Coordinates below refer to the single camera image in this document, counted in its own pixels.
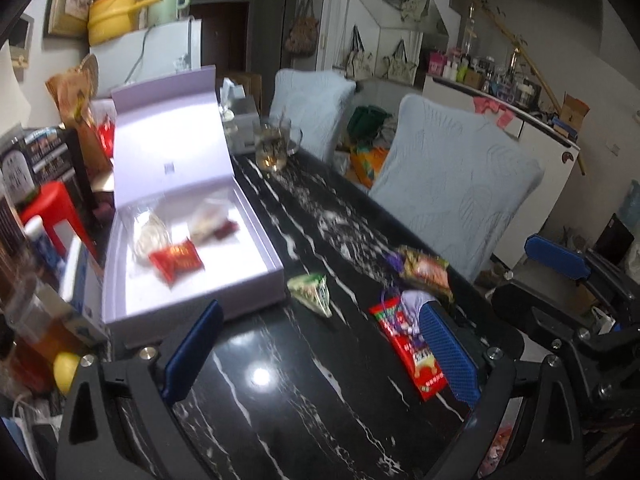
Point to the brown orange snack packet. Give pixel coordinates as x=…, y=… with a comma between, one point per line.
x=425, y=270

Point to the green bag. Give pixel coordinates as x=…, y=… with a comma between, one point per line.
x=367, y=122

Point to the white tissue box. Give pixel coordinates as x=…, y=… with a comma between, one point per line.
x=242, y=127

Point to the brown paper snack bag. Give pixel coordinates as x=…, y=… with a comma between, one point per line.
x=75, y=110

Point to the lilac gift box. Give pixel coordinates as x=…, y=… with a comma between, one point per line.
x=170, y=135

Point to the open cardboard box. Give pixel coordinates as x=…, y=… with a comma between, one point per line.
x=575, y=112

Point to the red plastic stool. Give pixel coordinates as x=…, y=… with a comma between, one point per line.
x=55, y=205

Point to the folded cardboard sheets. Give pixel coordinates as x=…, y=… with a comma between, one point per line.
x=245, y=87

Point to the long red snack packet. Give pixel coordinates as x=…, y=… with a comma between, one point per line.
x=405, y=355

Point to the yellow lemon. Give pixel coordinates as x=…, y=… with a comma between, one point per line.
x=67, y=372

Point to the woven fan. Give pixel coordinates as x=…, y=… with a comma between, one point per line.
x=89, y=72

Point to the blue white tube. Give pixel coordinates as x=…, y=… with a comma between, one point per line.
x=42, y=242

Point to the glass mug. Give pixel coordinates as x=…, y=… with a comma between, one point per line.
x=272, y=147

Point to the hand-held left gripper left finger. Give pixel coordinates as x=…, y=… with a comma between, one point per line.
x=192, y=350

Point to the beige wall panel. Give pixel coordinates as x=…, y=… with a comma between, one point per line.
x=20, y=40

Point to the purple mesh pouch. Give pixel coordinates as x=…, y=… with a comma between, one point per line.
x=412, y=302

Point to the white translucent bag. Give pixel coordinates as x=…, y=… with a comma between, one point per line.
x=207, y=220

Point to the small light blue chair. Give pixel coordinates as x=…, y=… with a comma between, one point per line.
x=310, y=110

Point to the white mini fridge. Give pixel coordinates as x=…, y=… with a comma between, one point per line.
x=165, y=55

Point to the white counter cabinet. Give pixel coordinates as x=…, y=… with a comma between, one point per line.
x=530, y=160

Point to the white foam board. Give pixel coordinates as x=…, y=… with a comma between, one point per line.
x=10, y=90

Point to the brown patterned hanging bag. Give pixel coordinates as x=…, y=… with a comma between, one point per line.
x=302, y=30

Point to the cluster of lidded jars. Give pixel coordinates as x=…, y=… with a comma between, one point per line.
x=20, y=320

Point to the small red snack packet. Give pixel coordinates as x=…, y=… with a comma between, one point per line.
x=175, y=260

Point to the orange bag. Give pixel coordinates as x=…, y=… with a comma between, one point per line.
x=367, y=165

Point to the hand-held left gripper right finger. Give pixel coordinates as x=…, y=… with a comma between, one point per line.
x=447, y=355

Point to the white tote bag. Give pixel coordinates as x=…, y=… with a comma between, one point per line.
x=360, y=60
x=410, y=5
x=400, y=67

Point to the red printed packet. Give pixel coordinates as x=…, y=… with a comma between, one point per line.
x=105, y=135

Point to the large light blue chair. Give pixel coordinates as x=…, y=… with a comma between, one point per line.
x=450, y=185

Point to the yellow pot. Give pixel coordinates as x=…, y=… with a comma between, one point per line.
x=110, y=20

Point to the pink cloth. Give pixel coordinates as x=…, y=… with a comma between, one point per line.
x=490, y=107

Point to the blue white carton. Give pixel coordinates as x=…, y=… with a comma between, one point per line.
x=80, y=285

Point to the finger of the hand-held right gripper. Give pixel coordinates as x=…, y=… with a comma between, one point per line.
x=530, y=310
x=555, y=257

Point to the bamboo pole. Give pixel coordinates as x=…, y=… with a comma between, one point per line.
x=525, y=52

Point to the clutter of bottles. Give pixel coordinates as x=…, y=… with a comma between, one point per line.
x=490, y=72

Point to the green triangular snack packet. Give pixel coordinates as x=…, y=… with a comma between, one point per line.
x=310, y=292

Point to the clear bag with white coil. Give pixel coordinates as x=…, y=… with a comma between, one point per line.
x=150, y=235

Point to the dark wooden door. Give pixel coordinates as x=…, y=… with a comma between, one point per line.
x=220, y=35

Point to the green electric kettle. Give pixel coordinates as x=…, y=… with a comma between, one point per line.
x=167, y=2

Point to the dark red snack piece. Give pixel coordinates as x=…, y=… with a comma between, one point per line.
x=226, y=229

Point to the black printed box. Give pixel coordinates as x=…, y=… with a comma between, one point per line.
x=50, y=150

